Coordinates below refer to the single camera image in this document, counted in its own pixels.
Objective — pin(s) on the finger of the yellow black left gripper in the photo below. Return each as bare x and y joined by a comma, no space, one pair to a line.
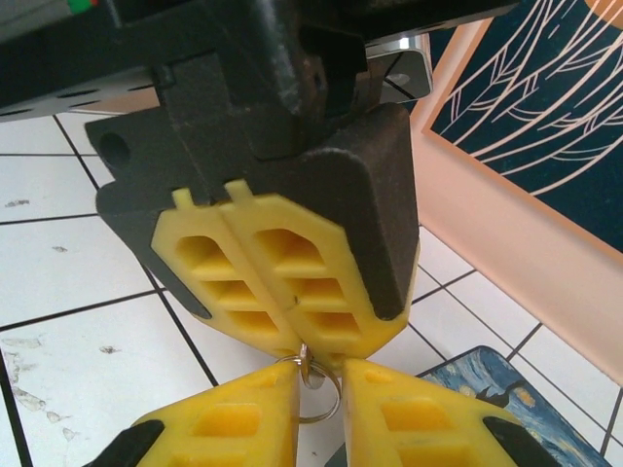
370,219
170,233

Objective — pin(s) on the grey slotted side strip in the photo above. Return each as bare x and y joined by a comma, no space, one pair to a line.
48,104

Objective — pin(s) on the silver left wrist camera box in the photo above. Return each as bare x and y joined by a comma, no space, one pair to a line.
414,68

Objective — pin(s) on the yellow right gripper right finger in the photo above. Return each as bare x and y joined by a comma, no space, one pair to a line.
418,433

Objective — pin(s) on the blue box with painting print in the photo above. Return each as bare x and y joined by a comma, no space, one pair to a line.
545,418

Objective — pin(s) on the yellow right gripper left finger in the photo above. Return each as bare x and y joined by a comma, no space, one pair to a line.
229,428

